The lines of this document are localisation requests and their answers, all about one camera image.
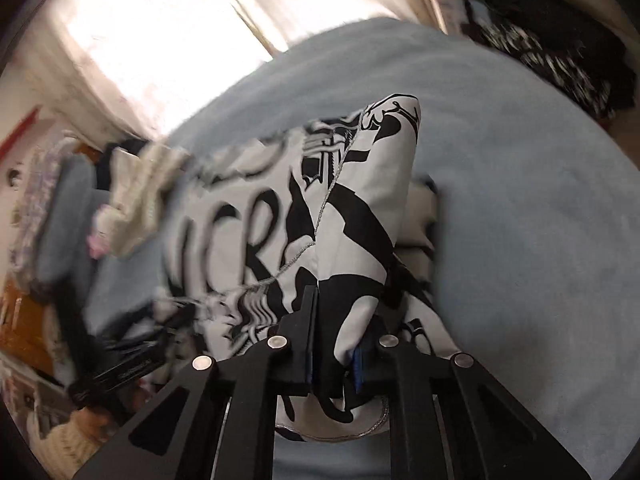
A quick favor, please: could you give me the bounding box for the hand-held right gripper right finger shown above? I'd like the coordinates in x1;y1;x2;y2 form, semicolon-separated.
350;332;591;480

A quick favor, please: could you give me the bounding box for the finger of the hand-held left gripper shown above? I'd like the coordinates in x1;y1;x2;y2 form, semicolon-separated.
106;326;177;359

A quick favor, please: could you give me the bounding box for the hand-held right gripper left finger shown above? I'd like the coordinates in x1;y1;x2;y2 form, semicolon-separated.
75;285;321;480

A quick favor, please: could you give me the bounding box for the black and white printed jacket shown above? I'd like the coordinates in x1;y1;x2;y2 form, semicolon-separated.
150;92;461;443

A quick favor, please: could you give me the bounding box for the grey-blue pillow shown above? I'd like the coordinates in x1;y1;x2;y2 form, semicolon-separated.
45;152;101;261
30;240;96;306

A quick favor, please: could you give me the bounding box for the pink and white cat plush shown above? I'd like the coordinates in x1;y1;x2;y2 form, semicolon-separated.
85;230;108;258

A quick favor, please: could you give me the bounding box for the cream puffer jacket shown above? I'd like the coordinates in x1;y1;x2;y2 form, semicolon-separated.
92;140;196;258

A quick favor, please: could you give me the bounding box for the folded floral blanket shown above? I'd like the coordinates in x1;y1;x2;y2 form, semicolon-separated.
10;137;76;271

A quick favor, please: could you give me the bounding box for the blue-grey bed blanket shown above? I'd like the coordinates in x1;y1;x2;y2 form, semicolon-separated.
85;17;636;480

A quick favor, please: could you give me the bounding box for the sheer leaf-patterned curtain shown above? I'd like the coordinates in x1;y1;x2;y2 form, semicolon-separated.
35;0;436;141

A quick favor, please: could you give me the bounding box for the black patterned hanging clothing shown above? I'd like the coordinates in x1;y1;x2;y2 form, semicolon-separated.
465;5;631;116

